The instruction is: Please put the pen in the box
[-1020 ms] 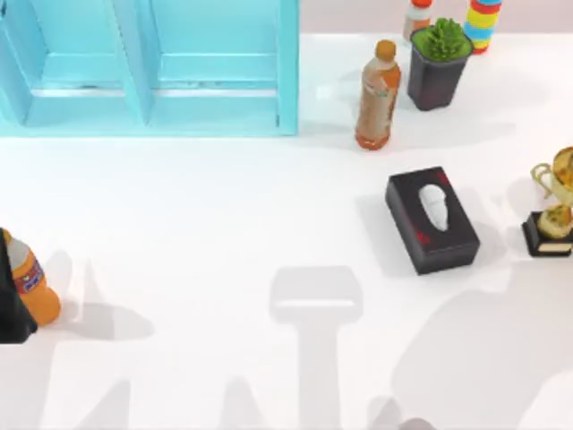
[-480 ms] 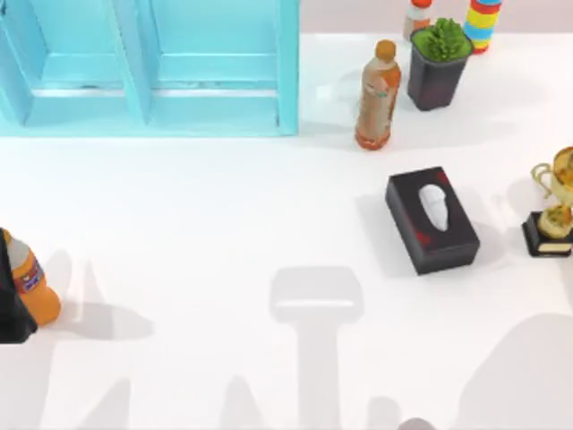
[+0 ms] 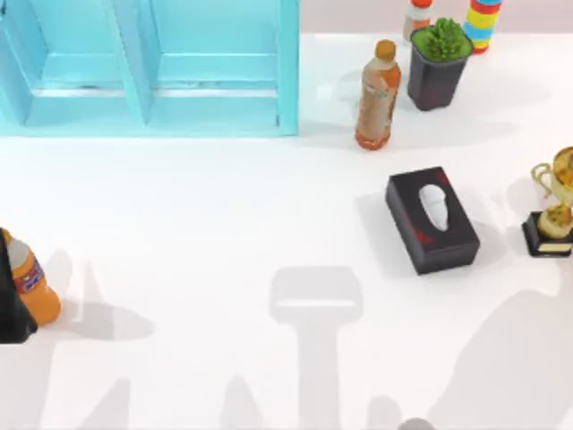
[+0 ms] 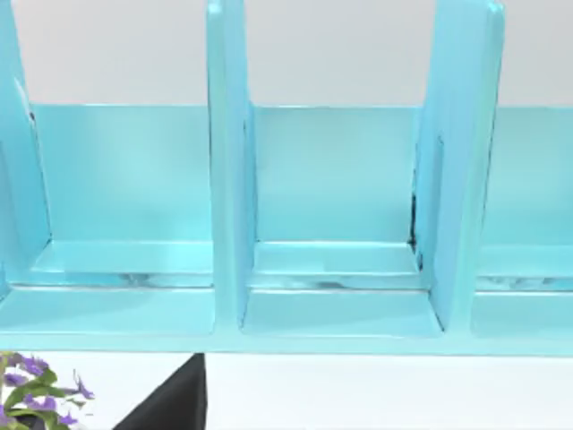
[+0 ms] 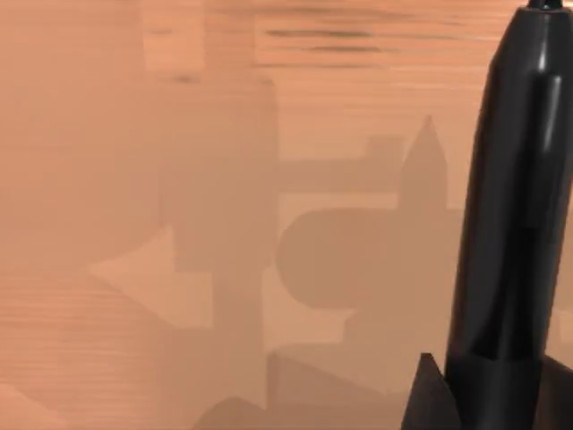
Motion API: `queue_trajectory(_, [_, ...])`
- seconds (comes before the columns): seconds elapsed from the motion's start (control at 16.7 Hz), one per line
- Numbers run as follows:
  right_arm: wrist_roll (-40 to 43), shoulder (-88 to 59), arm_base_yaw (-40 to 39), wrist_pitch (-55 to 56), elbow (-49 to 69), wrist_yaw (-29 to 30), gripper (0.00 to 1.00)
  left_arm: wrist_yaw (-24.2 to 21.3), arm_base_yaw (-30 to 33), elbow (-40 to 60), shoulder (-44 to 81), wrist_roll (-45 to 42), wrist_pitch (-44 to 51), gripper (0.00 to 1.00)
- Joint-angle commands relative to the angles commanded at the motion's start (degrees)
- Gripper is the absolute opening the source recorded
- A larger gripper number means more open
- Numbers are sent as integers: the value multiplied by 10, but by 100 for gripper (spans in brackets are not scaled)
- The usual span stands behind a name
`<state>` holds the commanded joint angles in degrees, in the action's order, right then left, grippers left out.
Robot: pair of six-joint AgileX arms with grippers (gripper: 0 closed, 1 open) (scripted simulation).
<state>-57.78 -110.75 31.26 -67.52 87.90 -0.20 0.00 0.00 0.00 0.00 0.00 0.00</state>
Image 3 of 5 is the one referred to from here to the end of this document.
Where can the black tissue box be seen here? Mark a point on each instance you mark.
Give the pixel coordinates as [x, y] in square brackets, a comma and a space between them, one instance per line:
[432, 224]

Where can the stack of coloured rings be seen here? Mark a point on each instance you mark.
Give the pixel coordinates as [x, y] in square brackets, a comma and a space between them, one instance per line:
[481, 27]

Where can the gold trophy on black base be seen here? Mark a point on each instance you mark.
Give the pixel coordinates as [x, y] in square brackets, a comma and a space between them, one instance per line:
[555, 210]

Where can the brown tea bottle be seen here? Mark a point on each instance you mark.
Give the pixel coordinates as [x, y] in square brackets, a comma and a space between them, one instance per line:
[378, 98]

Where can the orange soda bottle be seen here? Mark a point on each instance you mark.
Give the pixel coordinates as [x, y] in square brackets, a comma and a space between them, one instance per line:
[33, 282]

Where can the light blue rack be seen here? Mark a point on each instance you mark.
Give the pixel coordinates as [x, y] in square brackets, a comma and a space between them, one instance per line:
[215, 71]

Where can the black plant pot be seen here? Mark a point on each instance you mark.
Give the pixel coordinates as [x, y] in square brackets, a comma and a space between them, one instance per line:
[432, 80]

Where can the white bottle with orange band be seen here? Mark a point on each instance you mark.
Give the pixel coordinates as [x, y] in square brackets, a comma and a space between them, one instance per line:
[417, 18]

